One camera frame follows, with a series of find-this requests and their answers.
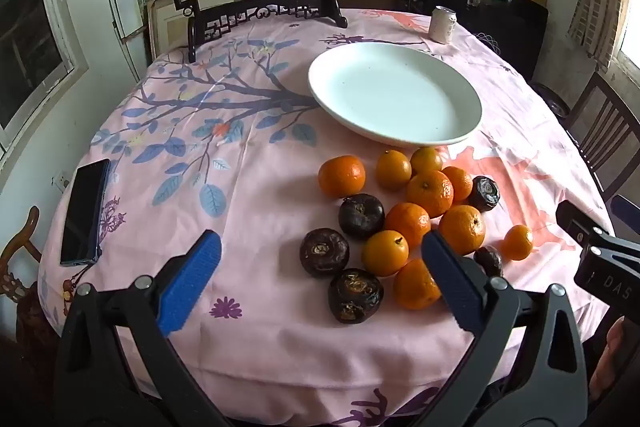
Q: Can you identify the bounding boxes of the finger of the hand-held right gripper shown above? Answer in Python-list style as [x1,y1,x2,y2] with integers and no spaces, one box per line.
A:
[609,194,640,224]
[556,200,614,250]

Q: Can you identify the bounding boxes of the beaded phone charm strap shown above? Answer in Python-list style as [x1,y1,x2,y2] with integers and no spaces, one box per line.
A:
[61,249,103,308]

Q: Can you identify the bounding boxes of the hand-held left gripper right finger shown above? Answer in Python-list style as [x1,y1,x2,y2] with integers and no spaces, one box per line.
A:
[415,229,588,427]

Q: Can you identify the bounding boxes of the pink floral tablecloth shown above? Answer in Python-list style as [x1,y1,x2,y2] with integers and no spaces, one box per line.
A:
[37,8,618,427]

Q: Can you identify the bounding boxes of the large mandarin orange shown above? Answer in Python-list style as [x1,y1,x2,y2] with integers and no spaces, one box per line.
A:
[318,155,367,200]

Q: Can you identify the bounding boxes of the small mandarin orange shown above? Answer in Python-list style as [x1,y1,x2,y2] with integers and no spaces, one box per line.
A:
[501,224,535,262]

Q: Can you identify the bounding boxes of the leaning wooden picture frame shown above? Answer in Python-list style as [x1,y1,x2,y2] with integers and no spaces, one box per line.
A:
[146,0,196,60]

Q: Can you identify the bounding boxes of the person's right hand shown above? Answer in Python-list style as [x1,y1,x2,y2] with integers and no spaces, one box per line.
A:
[589,316,627,403]

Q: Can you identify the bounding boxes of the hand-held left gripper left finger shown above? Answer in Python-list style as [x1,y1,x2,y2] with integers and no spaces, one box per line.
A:
[52,229,231,427]

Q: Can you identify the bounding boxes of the black flat panel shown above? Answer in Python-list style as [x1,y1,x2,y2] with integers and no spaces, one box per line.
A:
[410,0,550,82]

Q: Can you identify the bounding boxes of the black smartphone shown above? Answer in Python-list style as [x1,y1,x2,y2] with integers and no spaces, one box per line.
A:
[60,158,112,268]

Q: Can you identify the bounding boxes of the white drink can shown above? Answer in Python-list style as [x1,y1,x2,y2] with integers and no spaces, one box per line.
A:
[428,6,457,44]

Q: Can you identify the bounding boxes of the bright window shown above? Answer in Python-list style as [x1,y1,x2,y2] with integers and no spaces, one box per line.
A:
[612,0,640,72]

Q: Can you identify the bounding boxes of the dark slatted wooden chair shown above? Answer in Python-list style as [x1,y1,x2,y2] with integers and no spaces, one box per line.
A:
[565,71,640,202]

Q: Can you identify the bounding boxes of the carved brown wooden chair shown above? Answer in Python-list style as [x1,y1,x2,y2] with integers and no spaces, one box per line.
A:
[0,206,46,358]

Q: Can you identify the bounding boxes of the dark purple passion fruit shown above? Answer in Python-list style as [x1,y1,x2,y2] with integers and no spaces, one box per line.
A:
[473,245,505,278]
[338,193,386,240]
[467,176,501,212]
[327,268,385,324]
[299,228,351,279]

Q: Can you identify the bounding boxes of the white window frame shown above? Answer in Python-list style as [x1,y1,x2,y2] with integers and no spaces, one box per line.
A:
[0,0,90,158]

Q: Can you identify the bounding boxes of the white oval plate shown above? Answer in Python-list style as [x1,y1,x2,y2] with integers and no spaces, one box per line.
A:
[307,42,483,148]

